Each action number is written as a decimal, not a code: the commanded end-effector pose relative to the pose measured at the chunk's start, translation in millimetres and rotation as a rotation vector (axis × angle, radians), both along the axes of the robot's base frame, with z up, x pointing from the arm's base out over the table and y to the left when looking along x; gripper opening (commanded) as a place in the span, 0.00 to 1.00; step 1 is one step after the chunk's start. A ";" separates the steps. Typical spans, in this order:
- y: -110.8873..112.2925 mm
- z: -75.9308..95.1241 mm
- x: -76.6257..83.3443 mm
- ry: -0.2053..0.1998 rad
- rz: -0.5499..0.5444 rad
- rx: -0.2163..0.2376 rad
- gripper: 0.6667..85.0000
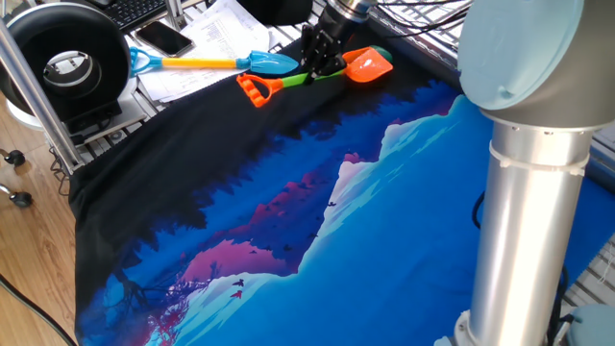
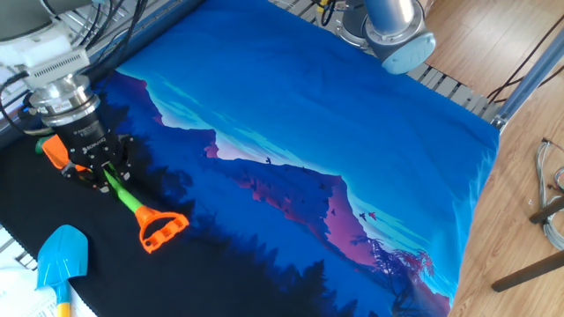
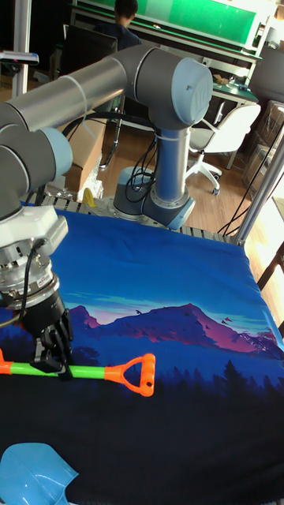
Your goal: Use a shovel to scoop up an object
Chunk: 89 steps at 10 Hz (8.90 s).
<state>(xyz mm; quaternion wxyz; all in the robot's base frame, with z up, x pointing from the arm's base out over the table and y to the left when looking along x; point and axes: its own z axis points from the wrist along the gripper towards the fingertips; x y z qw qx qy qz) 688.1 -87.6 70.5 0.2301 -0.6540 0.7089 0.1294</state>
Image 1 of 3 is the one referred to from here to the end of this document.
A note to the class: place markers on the white printed papers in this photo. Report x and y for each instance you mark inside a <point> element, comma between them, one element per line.
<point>216,33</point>

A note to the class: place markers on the green oval object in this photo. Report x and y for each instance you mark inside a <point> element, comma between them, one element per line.
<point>384,52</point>

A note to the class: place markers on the black keyboard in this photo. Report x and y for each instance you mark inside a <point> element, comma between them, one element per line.
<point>134,13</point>

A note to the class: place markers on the black round duct fan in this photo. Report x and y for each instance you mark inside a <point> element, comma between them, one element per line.
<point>29,43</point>

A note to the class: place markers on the aluminium frame post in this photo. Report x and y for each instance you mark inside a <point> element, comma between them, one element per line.
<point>33,96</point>

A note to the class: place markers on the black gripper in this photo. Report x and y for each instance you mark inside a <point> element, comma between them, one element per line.
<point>336,29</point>

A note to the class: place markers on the black smartphone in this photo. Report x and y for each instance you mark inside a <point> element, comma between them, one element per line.
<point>164,38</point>

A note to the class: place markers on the blue shovel with yellow shaft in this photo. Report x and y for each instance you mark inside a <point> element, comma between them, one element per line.
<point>202,62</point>

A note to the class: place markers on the black chair caster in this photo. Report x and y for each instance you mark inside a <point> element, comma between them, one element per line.
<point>21,198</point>

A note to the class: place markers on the silver metal stand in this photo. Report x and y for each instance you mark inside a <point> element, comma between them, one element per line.
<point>175,12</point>

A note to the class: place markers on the black rounded object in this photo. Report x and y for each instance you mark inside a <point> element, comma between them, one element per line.
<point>276,10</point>

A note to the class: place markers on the white round base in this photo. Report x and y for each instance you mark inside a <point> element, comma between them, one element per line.
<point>24,120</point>

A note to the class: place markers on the mountain landscape printed cloth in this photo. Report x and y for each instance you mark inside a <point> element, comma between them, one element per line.
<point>384,230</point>

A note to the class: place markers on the orange shovel with green shaft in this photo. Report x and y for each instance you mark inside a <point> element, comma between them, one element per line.
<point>370,65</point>

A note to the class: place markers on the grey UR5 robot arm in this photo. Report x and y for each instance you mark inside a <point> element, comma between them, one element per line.
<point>528,216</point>

